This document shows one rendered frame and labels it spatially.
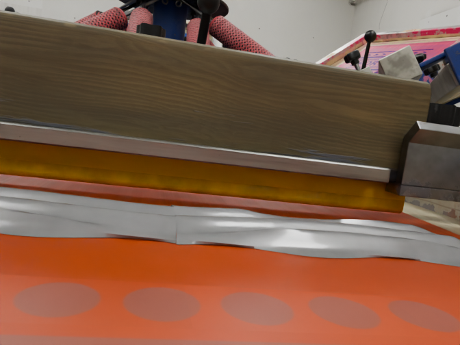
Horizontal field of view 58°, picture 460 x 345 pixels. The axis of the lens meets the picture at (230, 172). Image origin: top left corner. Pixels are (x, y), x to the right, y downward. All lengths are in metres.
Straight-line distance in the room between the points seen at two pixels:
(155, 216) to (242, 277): 0.06
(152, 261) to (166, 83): 0.14
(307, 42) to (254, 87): 4.50
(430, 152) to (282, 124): 0.11
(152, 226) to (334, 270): 0.08
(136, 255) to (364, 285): 0.09
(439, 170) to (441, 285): 0.14
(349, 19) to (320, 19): 0.33
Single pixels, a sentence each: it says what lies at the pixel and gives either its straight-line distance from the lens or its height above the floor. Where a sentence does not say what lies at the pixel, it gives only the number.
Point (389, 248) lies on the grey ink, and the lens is 0.23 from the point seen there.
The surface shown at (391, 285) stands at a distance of 0.19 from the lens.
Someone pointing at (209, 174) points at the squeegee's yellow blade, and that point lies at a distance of 0.29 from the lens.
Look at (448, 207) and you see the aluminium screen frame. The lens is 0.43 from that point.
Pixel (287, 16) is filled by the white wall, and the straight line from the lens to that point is 4.76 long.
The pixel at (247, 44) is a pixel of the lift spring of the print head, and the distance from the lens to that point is 0.97.
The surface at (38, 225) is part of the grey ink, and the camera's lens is 0.19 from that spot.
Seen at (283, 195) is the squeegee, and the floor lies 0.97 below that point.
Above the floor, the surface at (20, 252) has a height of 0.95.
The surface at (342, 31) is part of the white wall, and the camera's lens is 4.96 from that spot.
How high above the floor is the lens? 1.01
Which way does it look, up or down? 6 degrees down
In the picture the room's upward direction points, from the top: 8 degrees clockwise
